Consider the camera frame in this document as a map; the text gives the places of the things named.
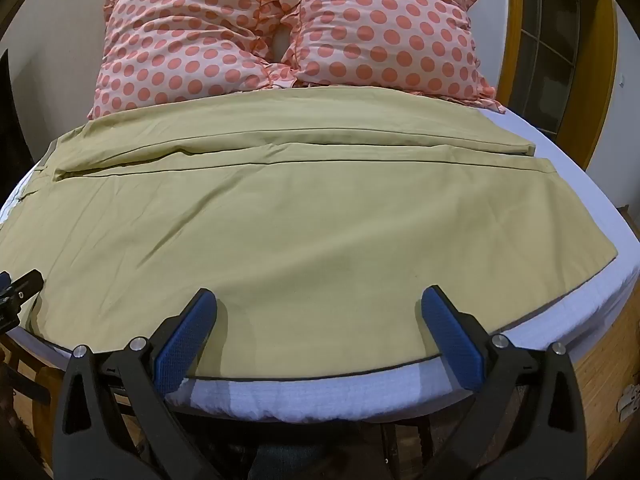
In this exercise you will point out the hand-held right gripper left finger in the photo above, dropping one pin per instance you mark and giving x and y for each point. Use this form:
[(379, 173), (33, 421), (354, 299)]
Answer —
[(182, 345)]

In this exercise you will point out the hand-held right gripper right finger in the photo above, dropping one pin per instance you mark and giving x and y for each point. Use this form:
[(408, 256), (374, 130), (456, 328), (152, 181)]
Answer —
[(452, 345)]

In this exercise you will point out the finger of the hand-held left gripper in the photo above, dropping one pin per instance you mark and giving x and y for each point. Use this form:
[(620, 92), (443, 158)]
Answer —
[(17, 287)]

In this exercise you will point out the olive green sheet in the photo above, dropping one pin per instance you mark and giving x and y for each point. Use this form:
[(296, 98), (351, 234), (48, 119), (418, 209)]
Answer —
[(280, 240)]

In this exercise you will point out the white bed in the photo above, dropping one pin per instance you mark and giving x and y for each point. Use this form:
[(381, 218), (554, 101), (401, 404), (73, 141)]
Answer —
[(575, 240)]

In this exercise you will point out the polka dot pillow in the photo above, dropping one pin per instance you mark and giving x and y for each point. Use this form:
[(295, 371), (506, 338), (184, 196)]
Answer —
[(390, 25), (185, 45)]

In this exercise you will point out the wooden framed window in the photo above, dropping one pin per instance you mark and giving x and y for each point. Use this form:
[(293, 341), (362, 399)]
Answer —
[(555, 45)]

